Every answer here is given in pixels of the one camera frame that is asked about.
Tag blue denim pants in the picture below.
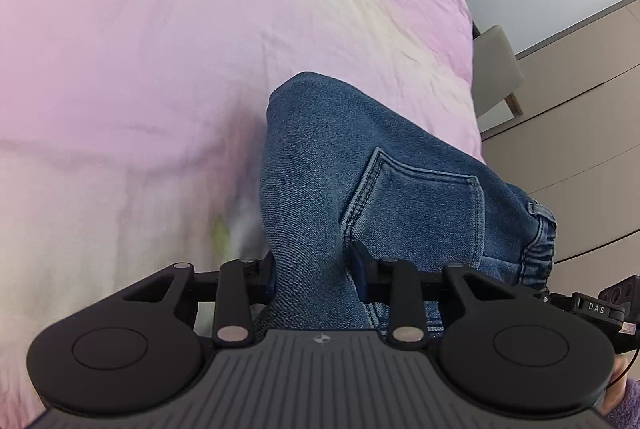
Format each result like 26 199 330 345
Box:
252 70 558 340

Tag beige wardrobe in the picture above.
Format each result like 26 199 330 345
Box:
480 0 640 297

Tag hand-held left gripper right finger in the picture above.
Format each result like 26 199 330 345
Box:
348 241 518 346

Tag grey upholstered chair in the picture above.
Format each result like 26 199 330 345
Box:
471 25 526 120

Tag person's right forearm purple sleeve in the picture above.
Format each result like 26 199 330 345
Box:
605 378 640 429

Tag person's right hand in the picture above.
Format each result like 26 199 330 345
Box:
600 354 632 421

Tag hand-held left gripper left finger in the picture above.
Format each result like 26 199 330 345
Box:
120 251 278 347

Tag pink floral blanket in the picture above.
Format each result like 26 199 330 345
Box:
0 0 488 429

